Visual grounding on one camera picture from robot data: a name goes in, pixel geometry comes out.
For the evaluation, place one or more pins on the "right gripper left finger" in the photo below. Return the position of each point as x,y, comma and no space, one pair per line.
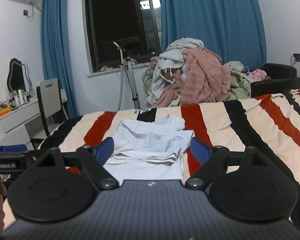
92,161

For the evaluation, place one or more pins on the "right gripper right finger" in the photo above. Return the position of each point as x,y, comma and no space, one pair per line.
211,159

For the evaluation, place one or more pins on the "white shirt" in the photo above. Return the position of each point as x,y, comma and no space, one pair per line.
149,150

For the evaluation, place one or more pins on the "pile of clothes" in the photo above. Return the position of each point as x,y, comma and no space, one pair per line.
188,73

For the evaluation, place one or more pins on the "white desk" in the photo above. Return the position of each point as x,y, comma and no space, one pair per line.
22,125

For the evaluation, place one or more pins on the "striped bed blanket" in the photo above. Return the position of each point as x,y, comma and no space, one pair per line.
256,196

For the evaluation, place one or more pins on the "grey chair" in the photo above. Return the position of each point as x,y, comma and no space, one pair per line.
49,104

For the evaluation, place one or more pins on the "black framed mirror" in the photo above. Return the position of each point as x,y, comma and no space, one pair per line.
18,78

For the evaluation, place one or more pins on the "left blue curtain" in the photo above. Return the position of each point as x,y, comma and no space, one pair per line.
56,50

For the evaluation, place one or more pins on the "blue curtain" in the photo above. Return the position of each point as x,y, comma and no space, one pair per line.
233,29
56,50

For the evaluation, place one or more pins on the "metal stand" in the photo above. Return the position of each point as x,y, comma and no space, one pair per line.
126,68

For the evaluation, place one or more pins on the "black armchair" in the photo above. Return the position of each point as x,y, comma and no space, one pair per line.
282,78

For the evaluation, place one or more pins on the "right blue curtain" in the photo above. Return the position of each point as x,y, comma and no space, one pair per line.
233,29

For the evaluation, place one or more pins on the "dark window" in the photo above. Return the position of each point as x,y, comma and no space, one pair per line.
131,25

